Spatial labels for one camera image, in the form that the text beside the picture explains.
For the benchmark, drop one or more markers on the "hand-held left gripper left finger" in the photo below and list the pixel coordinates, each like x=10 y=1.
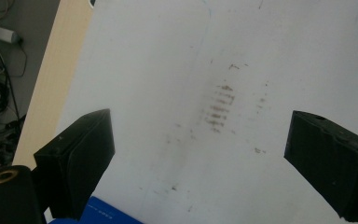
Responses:
x=74 y=165

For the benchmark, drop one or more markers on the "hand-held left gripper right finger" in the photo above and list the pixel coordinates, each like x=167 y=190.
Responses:
x=332 y=168

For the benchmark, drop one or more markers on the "blue cardboard box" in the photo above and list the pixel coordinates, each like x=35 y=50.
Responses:
x=99 y=214

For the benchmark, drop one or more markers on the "white table mat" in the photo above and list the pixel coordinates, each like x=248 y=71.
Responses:
x=217 y=77

